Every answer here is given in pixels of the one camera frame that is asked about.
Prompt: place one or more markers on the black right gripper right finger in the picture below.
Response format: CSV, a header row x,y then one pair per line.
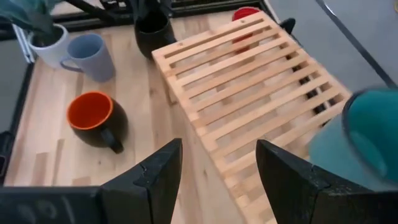
x,y
292,189

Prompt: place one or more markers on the red coffee mug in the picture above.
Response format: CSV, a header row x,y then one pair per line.
x,y
244,14

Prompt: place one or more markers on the black mug orange inside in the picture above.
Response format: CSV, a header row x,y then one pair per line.
x,y
90,112

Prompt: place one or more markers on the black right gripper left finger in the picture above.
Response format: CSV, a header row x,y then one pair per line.
x,y
149,186

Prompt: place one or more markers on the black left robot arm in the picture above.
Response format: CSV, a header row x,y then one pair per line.
x,y
105,6

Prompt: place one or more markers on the teal-leaf plant white pot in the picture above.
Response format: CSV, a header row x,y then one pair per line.
x,y
53,53

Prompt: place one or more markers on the plain black coffee mug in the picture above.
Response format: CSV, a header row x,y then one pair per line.
x,y
152,40

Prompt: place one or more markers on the teal coffee mug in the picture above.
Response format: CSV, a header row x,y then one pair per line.
x,y
370,130

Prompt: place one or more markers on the blue-grey coffee mug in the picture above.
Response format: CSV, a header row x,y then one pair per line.
x,y
93,62

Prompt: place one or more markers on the silver aluminium extrusion bar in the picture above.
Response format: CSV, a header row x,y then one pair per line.
x,y
24,43

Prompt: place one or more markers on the wooden slatted rack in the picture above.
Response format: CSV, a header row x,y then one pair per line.
x,y
211,35

